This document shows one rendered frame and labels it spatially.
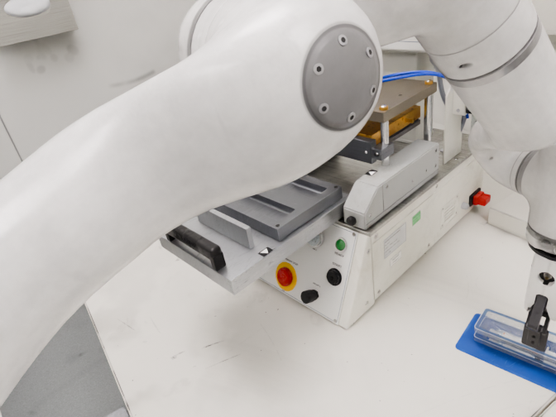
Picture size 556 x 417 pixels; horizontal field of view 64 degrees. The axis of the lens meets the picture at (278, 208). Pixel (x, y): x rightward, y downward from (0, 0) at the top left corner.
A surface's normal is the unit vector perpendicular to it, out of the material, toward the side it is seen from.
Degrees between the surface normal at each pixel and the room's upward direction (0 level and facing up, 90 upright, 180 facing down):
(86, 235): 84
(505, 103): 118
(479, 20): 106
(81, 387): 0
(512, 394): 0
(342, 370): 0
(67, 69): 90
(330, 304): 65
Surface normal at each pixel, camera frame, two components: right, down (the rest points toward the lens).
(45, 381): -0.15, -0.84
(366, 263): 0.69, 0.29
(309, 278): -0.71, 0.05
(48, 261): 0.37, 0.29
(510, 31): 0.31, 0.51
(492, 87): -0.22, 0.87
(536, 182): -0.96, 0.19
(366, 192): -0.58, -0.35
